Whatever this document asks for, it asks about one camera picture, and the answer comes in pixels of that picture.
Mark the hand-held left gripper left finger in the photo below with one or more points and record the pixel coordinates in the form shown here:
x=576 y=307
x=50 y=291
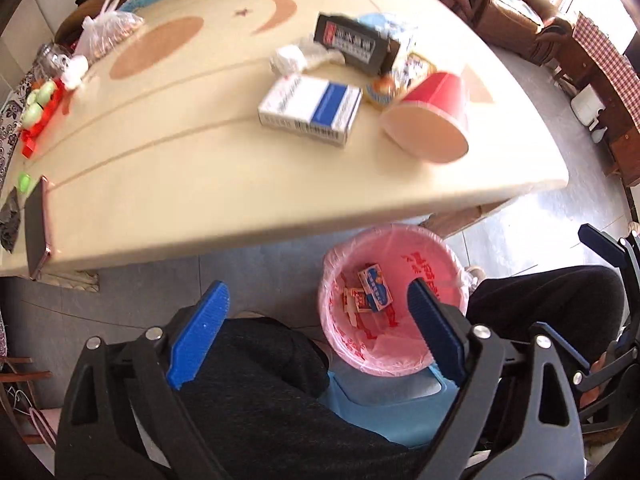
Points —
x=200 y=335

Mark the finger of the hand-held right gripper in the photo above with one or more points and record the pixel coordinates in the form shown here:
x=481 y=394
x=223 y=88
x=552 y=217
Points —
x=602 y=246
x=617 y=372

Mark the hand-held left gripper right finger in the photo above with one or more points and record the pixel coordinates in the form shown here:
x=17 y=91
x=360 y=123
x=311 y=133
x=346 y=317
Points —
x=440 y=332

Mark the pink lined trash bin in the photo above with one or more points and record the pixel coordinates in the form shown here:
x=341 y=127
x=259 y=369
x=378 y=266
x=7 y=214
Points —
x=415 y=260

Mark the red paper cup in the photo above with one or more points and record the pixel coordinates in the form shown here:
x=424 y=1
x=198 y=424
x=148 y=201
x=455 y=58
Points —
x=440 y=95

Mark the orange snack packet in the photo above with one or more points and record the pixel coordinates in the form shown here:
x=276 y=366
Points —
x=381 y=92

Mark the white and blue box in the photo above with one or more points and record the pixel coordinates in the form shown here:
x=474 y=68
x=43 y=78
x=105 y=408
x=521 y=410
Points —
x=300 y=105

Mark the white printed wrapper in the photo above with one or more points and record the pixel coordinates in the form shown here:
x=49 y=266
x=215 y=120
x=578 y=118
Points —
x=415 y=66

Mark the white tissue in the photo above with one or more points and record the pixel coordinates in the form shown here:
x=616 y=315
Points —
x=287 y=57

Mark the light blue printed carton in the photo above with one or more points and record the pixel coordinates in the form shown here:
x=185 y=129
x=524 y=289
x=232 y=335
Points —
x=395 y=30

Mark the black cardboard box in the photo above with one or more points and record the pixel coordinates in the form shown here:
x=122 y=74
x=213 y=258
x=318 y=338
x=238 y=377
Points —
x=350 y=42

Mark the beige shoe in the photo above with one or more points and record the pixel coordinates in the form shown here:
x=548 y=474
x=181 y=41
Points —
x=475 y=275

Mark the person's right leg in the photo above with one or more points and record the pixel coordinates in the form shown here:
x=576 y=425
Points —
x=545 y=300

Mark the person's leg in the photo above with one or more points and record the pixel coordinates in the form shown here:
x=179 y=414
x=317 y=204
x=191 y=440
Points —
x=545 y=300
x=250 y=400

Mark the small blue white carton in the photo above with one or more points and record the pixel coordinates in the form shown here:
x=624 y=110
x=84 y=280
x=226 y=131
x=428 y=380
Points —
x=375 y=287

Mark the person's left leg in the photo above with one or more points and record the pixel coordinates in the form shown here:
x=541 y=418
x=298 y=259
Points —
x=250 y=400

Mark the small red white packet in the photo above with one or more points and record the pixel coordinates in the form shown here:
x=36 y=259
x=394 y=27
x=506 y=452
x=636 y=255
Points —
x=357 y=302

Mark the blue plastic stool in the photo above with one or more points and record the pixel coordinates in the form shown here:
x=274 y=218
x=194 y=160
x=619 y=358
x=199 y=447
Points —
x=380 y=410

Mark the white appliance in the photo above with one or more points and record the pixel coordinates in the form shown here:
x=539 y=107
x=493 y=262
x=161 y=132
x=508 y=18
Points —
x=587 y=107

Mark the wooden stool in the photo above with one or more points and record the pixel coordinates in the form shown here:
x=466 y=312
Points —
x=20 y=395

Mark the red checkered cloth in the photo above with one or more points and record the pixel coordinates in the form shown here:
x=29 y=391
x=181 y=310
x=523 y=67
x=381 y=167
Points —
x=605 y=55

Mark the pink smartphone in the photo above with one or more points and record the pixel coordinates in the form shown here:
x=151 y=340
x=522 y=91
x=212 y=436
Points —
x=36 y=230

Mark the dark crumpled wrapper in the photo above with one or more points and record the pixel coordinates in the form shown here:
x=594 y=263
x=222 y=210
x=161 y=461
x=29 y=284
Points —
x=9 y=220

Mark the small green lid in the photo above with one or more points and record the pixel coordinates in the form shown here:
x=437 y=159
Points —
x=25 y=182

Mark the brown leather armchair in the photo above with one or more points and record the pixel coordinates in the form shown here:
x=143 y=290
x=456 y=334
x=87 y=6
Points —
x=515 y=25

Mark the red tray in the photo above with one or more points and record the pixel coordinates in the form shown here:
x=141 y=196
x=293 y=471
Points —
x=46 y=121

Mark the green apple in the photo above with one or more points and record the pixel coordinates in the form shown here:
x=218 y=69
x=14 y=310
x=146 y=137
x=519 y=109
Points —
x=30 y=113
x=42 y=94

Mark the black white patterned cloth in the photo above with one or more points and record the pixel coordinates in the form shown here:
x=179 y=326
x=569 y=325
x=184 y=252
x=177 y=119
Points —
x=12 y=125

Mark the small white plastic bag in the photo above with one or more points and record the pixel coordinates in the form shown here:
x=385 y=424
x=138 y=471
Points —
x=75 y=71

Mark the glass jar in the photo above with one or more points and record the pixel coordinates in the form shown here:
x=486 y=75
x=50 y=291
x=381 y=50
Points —
x=50 y=60

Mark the clear plastic bag of nuts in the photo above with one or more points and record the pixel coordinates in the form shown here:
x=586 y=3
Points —
x=107 y=30

